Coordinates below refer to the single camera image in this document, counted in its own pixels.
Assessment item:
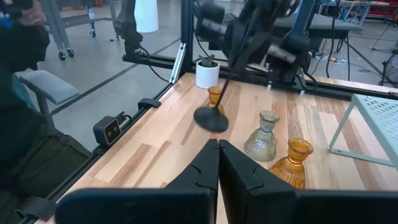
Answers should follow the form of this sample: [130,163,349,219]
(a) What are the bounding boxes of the amber ribbed glass candle holder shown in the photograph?
[268,138,314,190]
[206,86,226,116]

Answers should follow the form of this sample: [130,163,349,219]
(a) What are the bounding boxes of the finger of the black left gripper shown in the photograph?
[228,37,251,77]
[245,27,274,68]

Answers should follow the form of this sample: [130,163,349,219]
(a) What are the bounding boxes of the person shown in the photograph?
[0,0,51,73]

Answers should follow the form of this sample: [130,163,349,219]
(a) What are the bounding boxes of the black floor fan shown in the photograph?
[378,51,398,88]

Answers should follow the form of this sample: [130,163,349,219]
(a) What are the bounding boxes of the small black table camera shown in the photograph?
[92,111,133,147]

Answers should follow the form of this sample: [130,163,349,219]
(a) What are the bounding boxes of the clear ribbed glass candle holder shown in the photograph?
[243,110,280,162]

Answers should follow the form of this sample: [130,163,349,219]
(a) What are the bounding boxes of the tall black candlestick holder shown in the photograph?
[193,70,237,133]

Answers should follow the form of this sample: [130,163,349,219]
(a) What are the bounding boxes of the white power strip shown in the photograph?
[315,54,348,65]

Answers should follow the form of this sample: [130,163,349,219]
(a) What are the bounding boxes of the black wrapped frame strut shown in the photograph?
[113,0,144,58]

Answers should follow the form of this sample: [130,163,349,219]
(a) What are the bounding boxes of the white angled frame brace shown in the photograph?
[169,42,187,85]

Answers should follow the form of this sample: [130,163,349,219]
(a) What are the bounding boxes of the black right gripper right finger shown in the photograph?
[218,139,398,224]

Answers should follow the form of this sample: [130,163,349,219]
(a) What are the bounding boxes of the white pot with succulent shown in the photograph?
[195,54,221,90]

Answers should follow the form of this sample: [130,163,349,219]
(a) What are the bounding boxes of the dark fabric bag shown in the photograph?
[0,71,95,224]

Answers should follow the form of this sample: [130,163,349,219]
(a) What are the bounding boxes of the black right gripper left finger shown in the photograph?
[55,138,220,224]

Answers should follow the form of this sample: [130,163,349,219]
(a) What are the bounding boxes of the black frame clip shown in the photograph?
[14,195,58,221]
[137,98,162,110]

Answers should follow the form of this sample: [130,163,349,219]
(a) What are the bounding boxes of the white round column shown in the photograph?
[134,0,160,34]

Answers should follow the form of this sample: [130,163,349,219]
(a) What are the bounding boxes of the grey metal cart with casters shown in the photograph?
[39,0,118,62]

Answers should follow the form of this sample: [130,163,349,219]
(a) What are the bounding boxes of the black workbench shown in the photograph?
[273,12,364,54]

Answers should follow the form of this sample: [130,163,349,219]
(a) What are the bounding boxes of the mint green perforated metal shelf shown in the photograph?
[328,93,398,171]

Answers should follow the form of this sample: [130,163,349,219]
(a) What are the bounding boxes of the grey padded stool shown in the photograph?
[14,69,80,127]

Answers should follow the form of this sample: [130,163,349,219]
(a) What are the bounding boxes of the red tool cabinet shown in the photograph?
[366,2,398,20]

